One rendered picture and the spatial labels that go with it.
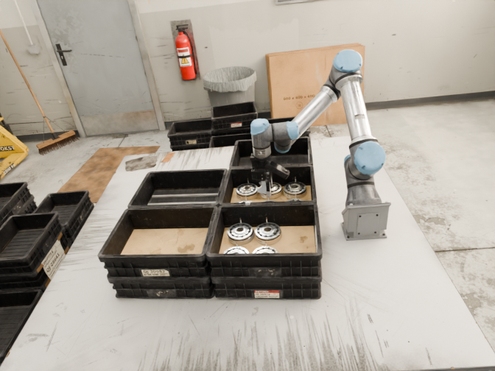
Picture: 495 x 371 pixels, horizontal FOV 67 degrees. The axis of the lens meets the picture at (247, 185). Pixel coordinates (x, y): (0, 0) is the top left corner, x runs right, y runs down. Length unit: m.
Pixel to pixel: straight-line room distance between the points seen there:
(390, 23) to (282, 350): 3.84
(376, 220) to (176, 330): 0.89
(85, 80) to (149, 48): 0.84
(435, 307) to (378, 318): 0.21
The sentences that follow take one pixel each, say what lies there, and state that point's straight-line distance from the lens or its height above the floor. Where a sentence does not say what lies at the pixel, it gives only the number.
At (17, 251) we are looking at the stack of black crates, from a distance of 2.52.
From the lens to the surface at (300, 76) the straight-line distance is 4.32.
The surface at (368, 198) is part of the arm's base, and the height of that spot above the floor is 0.90.
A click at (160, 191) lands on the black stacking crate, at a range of 1.92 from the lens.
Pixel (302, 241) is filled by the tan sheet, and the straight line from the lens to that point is 1.49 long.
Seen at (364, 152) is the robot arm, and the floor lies 1.10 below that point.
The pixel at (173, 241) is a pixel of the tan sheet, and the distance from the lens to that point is 1.58.
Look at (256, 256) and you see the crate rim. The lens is 1.29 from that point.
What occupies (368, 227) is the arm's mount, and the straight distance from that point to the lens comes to 1.67.
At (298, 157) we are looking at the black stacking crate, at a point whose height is 0.83.
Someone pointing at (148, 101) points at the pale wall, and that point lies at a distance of 4.70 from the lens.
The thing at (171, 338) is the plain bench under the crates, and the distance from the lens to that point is 1.42.
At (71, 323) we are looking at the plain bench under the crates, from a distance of 1.62.
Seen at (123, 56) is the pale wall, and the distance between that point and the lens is 4.61.
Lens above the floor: 1.81
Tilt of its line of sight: 32 degrees down
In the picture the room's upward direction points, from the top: 7 degrees counter-clockwise
